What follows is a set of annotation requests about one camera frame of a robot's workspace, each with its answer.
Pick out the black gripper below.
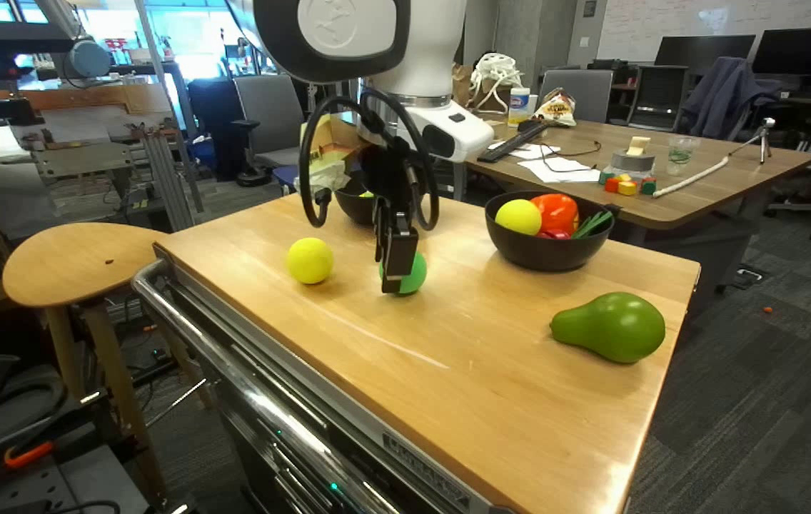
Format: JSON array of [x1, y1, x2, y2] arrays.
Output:
[[364, 140, 417, 294]]

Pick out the green foam ball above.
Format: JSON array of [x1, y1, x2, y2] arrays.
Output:
[[398, 253, 430, 297]]

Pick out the yellow ball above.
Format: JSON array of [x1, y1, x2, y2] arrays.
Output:
[[287, 237, 334, 287], [495, 197, 542, 237]]

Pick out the red orange bell pepper toy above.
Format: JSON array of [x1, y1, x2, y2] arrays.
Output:
[[535, 194, 581, 241]]

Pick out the green pear toy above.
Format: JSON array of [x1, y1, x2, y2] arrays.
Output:
[[548, 293, 665, 365]]

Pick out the red radish toy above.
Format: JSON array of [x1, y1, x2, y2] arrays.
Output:
[[575, 210, 615, 241]]

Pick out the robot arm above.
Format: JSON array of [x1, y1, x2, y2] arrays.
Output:
[[254, 0, 495, 297]]

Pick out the near black bowl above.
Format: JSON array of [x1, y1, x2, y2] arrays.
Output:
[[337, 188, 375, 227]]

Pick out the black bowl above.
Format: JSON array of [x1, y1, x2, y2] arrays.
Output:
[[337, 188, 375, 227], [485, 188, 617, 275]]

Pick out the far black bowl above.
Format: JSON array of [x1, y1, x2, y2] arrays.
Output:
[[485, 188, 617, 275]]

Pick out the white paper sheet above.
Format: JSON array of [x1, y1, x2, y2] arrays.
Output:
[[522, 157, 601, 187]]

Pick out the coloured toy blocks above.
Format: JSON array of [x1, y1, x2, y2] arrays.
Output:
[[601, 174, 658, 197]]

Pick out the left wooden desk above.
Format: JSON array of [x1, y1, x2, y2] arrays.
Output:
[[472, 120, 811, 233]]

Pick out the clear plastic container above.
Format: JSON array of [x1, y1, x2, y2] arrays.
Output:
[[668, 138, 698, 164]]

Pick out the round wooden stool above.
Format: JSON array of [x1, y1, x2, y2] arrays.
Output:
[[4, 223, 165, 500]]

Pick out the steel cart handle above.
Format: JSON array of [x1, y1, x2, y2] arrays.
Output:
[[131, 264, 400, 514]]

